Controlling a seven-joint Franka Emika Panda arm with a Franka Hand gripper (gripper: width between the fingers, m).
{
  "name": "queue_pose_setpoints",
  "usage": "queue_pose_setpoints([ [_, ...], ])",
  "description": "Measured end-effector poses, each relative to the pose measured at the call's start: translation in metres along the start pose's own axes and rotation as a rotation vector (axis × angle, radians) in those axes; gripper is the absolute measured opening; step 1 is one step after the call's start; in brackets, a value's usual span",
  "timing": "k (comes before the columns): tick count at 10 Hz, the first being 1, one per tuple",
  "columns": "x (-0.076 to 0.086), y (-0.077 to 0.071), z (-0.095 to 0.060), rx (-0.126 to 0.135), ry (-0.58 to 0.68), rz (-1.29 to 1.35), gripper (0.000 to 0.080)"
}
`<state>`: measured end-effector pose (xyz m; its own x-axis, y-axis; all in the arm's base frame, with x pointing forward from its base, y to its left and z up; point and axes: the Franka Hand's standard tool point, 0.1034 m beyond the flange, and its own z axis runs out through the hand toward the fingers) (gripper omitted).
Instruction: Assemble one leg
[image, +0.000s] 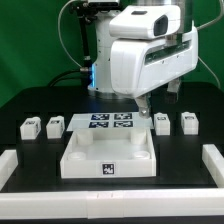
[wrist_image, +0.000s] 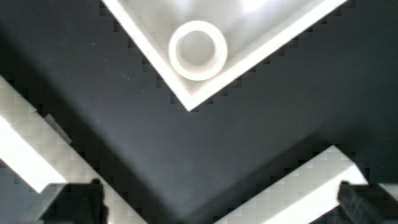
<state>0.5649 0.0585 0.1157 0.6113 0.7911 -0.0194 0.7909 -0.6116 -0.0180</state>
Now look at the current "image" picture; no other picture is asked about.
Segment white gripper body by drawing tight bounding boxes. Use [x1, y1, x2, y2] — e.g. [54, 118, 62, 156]
[109, 5, 198, 98]

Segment black cables at base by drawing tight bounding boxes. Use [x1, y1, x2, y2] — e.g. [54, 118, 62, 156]
[48, 68, 92, 88]

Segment marker sheet with tags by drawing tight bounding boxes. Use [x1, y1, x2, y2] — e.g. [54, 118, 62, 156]
[67, 112, 154, 131]

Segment grey cable left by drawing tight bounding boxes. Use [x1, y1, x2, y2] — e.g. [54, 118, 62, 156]
[57, 0, 84, 69]

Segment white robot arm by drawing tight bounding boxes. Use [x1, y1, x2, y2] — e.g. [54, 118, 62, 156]
[87, 0, 198, 118]

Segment white square tabletop part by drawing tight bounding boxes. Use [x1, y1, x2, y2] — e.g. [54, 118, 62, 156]
[60, 128, 156, 179]

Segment white U-shaped obstacle fence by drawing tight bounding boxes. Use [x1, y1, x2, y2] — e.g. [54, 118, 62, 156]
[0, 143, 224, 220]

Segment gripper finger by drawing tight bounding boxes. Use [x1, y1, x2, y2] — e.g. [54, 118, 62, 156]
[135, 94, 150, 118]
[166, 78, 181, 104]

